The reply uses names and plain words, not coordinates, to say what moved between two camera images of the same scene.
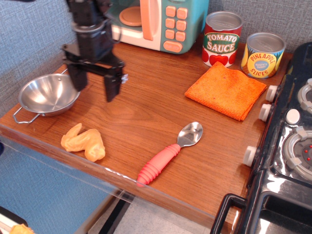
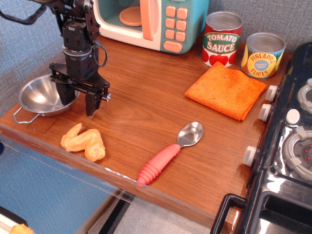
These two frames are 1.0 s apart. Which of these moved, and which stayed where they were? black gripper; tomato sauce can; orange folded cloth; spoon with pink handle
Moved: black gripper
Stayed: orange folded cloth; spoon with pink handle; tomato sauce can
